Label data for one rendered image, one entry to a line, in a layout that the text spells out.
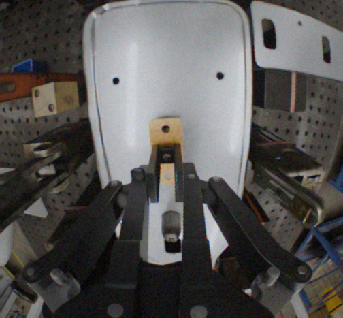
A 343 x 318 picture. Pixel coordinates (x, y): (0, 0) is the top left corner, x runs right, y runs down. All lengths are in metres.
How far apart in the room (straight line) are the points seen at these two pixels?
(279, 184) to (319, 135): 0.56
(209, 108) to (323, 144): 0.67
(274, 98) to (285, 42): 0.09
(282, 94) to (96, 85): 0.27
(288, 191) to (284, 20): 0.24
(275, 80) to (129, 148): 0.24
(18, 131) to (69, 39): 0.41
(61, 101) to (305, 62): 0.33
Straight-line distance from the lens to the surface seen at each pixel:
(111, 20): 0.25
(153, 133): 0.20
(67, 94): 0.22
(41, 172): 0.23
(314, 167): 0.30
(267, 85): 0.28
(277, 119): 0.64
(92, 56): 0.24
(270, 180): 0.27
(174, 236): 0.27
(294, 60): 0.29
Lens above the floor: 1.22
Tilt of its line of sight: 70 degrees down
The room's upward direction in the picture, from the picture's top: 179 degrees counter-clockwise
